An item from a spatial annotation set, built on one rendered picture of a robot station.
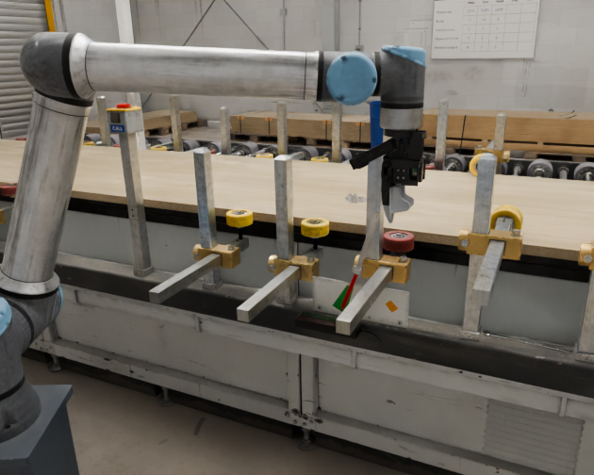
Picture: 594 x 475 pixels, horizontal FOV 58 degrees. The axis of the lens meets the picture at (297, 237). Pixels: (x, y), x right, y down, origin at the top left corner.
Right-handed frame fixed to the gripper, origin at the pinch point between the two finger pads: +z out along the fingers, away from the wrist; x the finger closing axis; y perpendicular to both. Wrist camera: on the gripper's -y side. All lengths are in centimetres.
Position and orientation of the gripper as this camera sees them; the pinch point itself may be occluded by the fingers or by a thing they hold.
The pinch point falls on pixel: (387, 217)
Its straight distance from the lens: 124.9
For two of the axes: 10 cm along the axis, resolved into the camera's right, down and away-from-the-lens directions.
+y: 9.1, 1.2, -4.0
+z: 0.2, 9.4, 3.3
